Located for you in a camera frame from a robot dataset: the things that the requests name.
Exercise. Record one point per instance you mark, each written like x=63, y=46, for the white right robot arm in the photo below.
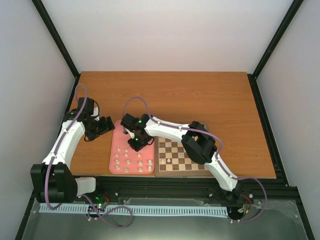
x=198, y=143

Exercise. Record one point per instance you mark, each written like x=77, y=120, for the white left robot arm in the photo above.
x=53, y=182

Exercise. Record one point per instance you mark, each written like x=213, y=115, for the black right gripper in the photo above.
x=136, y=147

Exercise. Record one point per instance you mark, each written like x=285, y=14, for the pink plastic tray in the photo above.
x=119, y=139

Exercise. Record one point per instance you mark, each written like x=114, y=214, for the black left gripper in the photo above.
x=105, y=128

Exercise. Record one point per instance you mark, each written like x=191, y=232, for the wooden chessboard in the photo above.
x=181, y=165

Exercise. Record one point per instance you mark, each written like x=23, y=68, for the black aluminium frame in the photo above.
x=279, y=187

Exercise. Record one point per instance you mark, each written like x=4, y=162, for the light blue cable duct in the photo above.
x=140, y=210

